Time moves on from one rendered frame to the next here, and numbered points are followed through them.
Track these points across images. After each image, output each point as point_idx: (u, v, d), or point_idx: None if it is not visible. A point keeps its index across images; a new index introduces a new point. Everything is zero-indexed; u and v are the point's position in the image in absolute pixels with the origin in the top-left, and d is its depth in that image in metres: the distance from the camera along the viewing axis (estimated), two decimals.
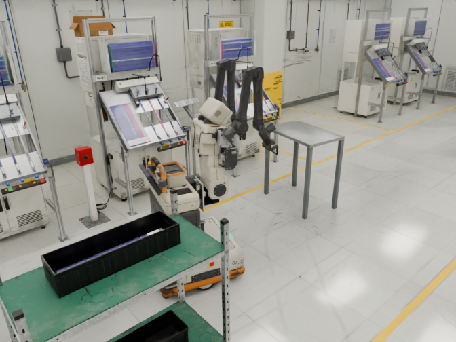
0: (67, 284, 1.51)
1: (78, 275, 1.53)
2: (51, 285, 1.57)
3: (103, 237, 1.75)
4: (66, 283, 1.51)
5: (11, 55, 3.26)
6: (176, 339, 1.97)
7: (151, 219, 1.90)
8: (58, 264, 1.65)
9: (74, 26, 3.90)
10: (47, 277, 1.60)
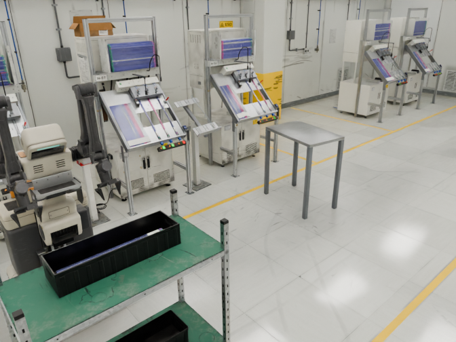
0: (67, 284, 1.51)
1: (78, 275, 1.53)
2: (51, 285, 1.57)
3: (103, 237, 1.75)
4: (66, 283, 1.51)
5: (11, 55, 3.26)
6: (176, 339, 1.97)
7: (151, 219, 1.90)
8: (58, 264, 1.65)
9: (74, 26, 3.90)
10: (47, 277, 1.60)
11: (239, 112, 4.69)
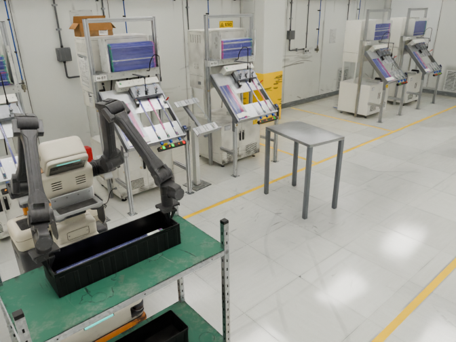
0: (67, 284, 1.51)
1: (78, 275, 1.53)
2: (51, 285, 1.57)
3: (103, 237, 1.75)
4: (66, 283, 1.51)
5: (11, 55, 3.26)
6: (176, 339, 1.97)
7: (151, 219, 1.90)
8: (58, 264, 1.65)
9: (74, 26, 3.90)
10: (47, 277, 1.60)
11: (239, 112, 4.69)
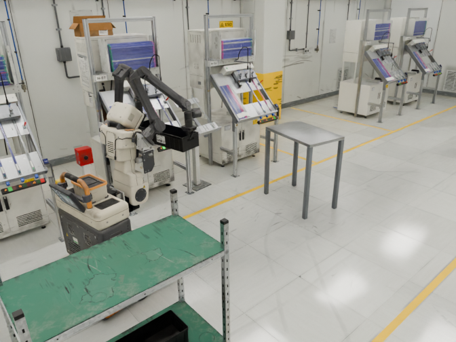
0: None
1: None
2: (191, 148, 2.87)
3: (158, 134, 2.94)
4: None
5: (11, 55, 3.26)
6: (176, 339, 1.97)
7: (137, 129, 3.09)
8: (177, 146, 2.83)
9: (74, 26, 3.90)
10: (186, 148, 2.83)
11: (239, 112, 4.69)
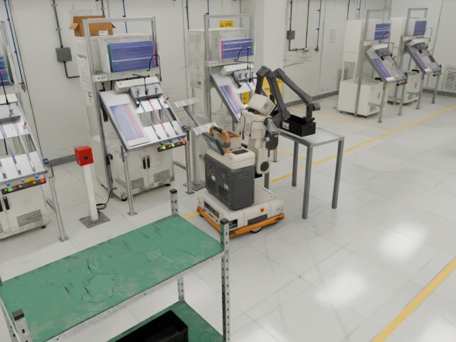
0: None
1: None
2: (308, 134, 3.60)
3: (283, 121, 3.75)
4: None
5: (11, 55, 3.26)
6: (176, 339, 1.97)
7: None
8: (297, 131, 3.60)
9: (74, 26, 3.90)
10: (304, 134, 3.58)
11: (239, 112, 4.69)
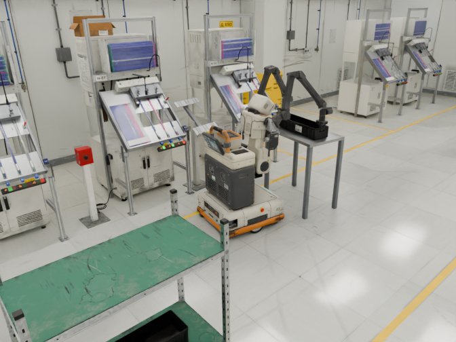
0: None
1: None
2: (321, 138, 3.71)
3: (296, 125, 3.85)
4: None
5: (11, 55, 3.26)
6: (176, 339, 1.97)
7: (281, 119, 4.05)
8: (310, 135, 3.70)
9: (74, 26, 3.90)
10: (317, 138, 3.68)
11: (239, 112, 4.69)
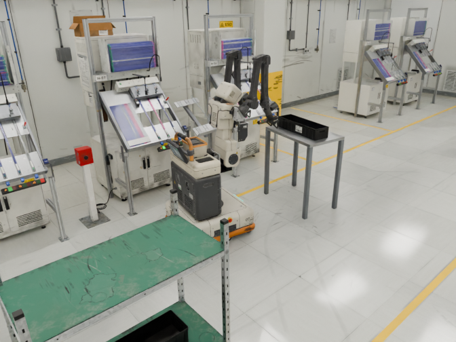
0: None
1: (322, 128, 3.79)
2: (321, 138, 3.71)
3: (297, 125, 3.85)
4: None
5: (11, 55, 3.26)
6: (176, 339, 1.97)
7: (281, 119, 4.05)
8: (311, 135, 3.70)
9: (74, 26, 3.90)
10: (317, 138, 3.68)
11: None
